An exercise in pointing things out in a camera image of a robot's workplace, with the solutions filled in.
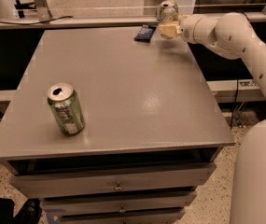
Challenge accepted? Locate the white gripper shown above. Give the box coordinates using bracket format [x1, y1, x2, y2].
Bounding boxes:
[159, 14, 204, 44]

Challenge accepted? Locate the white 7up can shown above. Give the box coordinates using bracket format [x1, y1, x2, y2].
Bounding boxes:
[160, 1, 178, 23]

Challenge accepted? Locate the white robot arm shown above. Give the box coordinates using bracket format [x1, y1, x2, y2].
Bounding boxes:
[159, 12, 266, 224]

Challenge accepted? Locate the dark blue rxbar wrapper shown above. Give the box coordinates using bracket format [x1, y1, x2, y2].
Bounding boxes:
[134, 25, 156, 43]

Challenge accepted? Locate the green soda can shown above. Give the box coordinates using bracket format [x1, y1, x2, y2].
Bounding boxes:
[48, 82, 85, 135]

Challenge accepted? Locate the grey drawer cabinet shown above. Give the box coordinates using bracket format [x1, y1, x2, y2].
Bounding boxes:
[0, 25, 235, 224]

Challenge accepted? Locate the drawer with knob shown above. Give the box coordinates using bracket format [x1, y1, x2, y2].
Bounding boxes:
[10, 162, 216, 198]
[42, 190, 197, 216]

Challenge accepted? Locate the top drawer with knob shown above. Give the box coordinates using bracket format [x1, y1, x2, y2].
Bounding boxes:
[10, 162, 216, 198]

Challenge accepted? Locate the black object bottom left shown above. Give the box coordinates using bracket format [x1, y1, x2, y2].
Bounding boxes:
[0, 198, 42, 224]

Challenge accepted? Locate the black cable right side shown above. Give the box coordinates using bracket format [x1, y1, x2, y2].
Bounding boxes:
[230, 77, 248, 131]

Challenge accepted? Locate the black cable on rail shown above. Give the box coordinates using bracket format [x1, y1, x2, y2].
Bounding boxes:
[0, 15, 75, 26]

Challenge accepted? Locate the grey metal rail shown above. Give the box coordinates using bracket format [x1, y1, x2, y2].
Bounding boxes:
[0, 11, 266, 31]

